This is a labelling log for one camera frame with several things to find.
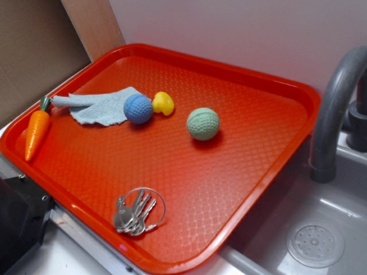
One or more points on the red plastic tray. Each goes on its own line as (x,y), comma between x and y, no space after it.
(208,186)

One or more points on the yellow rubber duck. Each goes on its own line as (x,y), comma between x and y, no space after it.
(163,103)

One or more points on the brown cardboard panel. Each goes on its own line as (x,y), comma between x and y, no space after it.
(39,50)

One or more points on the grey plastic sink basin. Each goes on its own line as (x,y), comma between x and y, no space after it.
(299,226)

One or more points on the blue dimpled ball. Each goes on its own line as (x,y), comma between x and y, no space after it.
(138,109)

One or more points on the grey toy faucet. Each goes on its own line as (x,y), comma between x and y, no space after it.
(345,97)

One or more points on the green dimpled ball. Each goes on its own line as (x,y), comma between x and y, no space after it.
(203,124)

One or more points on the wooden board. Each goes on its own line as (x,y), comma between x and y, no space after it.
(96,26)

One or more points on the light blue cloth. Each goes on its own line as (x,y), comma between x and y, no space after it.
(106,109)

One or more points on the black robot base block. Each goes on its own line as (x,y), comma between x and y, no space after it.
(25,211)

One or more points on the orange toy carrot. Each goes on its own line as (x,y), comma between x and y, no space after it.
(37,128)

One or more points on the silver key bunch on ring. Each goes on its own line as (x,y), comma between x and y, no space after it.
(133,209)

